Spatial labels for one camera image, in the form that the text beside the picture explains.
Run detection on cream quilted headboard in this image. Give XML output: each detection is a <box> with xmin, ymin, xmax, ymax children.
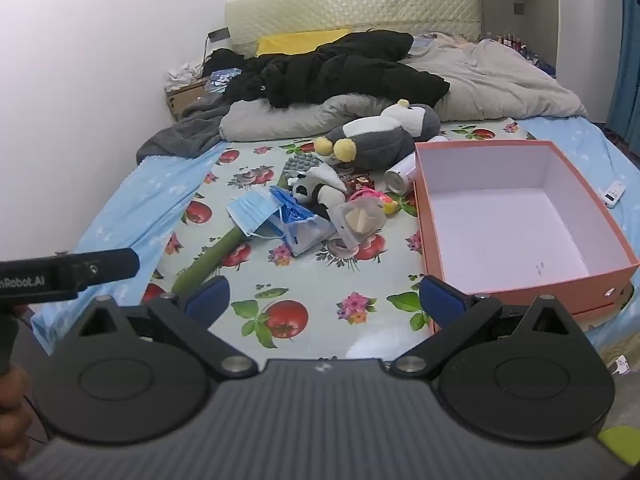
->
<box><xmin>224</xmin><ymin>0</ymin><xmax>481</xmax><ymax>56</ymax></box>

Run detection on grey penguin plush toy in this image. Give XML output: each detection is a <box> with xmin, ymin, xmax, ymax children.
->
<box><xmin>314</xmin><ymin>100</ymin><xmax>442</xmax><ymax>171</ymax></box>

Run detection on wooden nightstand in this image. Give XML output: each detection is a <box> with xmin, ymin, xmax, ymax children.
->
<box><xmin>165</xmin><ymin>77</ymin><xmax>208</xmax><ymax>121</ymax></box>

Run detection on blue toy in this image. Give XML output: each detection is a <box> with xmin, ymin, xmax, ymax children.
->
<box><xmin>227</xmin><ymin>191</ymin><xmax>286</xmax><ymax>238</ymax></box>

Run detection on green massage hammer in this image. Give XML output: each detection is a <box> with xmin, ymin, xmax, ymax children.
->
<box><xmin>171</xmin><ymin>152</ymin><xmax>326</xmax><ymax>295</ymax></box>

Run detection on white spray can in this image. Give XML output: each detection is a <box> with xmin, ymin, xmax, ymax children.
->
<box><xmin>384</xmin><ymin>152</ymin><xmax>418</xmax><ymax>193</ymax></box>

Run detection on person's left hand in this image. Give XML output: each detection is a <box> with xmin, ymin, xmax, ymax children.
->
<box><xmin>0</xmin><ymin>375</ymin><xmax>32</xmax><ymax>466</ymax></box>

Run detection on pink cardboard box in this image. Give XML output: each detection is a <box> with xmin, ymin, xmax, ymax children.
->
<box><xmin>414</xmin><ymin>140</ymin><xmax>640</xmax><ymax>333</ymax></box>

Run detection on black jacket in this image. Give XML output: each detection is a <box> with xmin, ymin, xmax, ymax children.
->
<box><xmin>202</xmin><ymin>31</ymin><xmax>451</xmax><ymax>108</ymax></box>

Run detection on clear bag with beige sponge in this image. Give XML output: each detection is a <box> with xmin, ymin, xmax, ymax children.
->
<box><xmin>332</xmin><ymin>196</ymin><xmax>388</xmax><ymax>247</ymax></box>

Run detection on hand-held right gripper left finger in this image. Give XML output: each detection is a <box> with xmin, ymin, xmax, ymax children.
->
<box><xmin>62</xmin><ymin>276</ymin><xmax>258</xmax><ymax>378</ymax></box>

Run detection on white crumpled cloth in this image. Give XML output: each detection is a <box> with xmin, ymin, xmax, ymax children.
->
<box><xmin>166</xmin><ymin>61</ymin><xmax>205</xmax><ymax>88</ymax></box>

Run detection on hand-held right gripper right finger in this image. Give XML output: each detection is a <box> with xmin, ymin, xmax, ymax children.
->
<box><xmin>390</xmin><ymin>276</ymin><xmax>583</xmax><ymax>377</ymax></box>

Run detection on yellow pillow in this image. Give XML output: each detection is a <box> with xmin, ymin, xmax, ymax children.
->
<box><xmin>256</xmin><ymin>29</ymin><xmax>351</xmax><ymax>57</ymax></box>

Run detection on panda plush toy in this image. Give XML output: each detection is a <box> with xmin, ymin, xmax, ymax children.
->
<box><xmin>289</xmin><ymin>170</ymin><xmax>348</xmax><ymax>208</ymax></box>

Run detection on dark grey blanket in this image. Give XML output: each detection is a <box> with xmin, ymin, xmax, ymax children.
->
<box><xmin>136</xmin><ymin>91</ymin><xmax>236</xmax><ymax>165</ymax></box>

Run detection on lime green object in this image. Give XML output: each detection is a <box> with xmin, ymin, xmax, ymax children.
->
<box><xmin>597</xmin><ymin>426</ymin><xmax>640</xmax><ymax>461</ymax></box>

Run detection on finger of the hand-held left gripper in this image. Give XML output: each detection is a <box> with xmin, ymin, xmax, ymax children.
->
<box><xmin>75</xmin><ymin>247</ymin><xmax>142</xmax><ymax>291</ymax></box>

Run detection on row of small bottles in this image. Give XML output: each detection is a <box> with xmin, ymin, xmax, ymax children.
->
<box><xmin>482</xmin><ymin>32</ymin><xmax>531</xmax><ymax>53</ymax></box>

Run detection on fruit and flower printed mat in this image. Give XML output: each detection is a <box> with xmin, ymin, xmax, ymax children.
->
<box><xmin>30</xmin><ymin>117</ymin><xmax>526</xmax><ymax>356</ymax></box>

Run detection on white remote control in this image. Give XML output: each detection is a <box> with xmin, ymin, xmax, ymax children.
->
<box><xmin>602</xmin><ymin>181</ymin><xmax>627</xmax><ymax>208</ymax></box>

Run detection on white thin cloth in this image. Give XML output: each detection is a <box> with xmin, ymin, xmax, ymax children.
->
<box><xmin>305</xmin><ymin>162</ymin><xmax>348</xmax><ymax>193</ymax></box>

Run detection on blue printed packet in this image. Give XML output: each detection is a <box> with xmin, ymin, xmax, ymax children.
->
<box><xmin>207</xmin><ymin>67</ymin><xmax>243</xmax><ymax>93</ymax></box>

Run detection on clear bag with blue print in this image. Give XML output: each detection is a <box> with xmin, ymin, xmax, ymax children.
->
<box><xmin>270</xmin><ymin>186</ymin><xmax>337</xmax><ymax>257</ymax></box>

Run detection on pink and yellow toy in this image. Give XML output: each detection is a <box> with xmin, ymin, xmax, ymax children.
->
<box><xmin>348</xmin><ymin>186</ymin><xmax>403</xmax><ymax>216</ymax></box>

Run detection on blue curtain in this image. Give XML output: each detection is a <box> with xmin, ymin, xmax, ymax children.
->
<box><xmin>606</xmin><ymin>0</ymin><xmax>640</xmax><ymax>148</ymax></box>

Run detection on light grey duvet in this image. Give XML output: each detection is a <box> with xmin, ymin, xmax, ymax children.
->
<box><xmin>220</xmin><ymin>35</ymin><xmax>588</xmax><ymax>142</ymax></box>

